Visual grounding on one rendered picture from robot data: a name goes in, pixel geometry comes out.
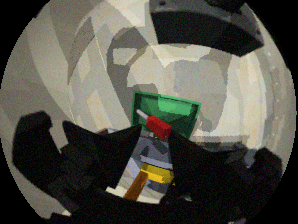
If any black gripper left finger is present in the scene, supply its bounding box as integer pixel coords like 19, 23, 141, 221
63, 121, 142, 189

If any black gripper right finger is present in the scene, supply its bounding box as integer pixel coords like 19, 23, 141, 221
168, 129, 247, 200

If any red-headed metal pin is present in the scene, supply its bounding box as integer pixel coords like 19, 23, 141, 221
136, 109, 173, 140

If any yellow wedge with orange handle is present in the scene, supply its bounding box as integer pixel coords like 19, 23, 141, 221
124, 163, 174, 200

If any green tray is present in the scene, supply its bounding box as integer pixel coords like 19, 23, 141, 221
136, 93, 196, 135
130, 91, 201, 140

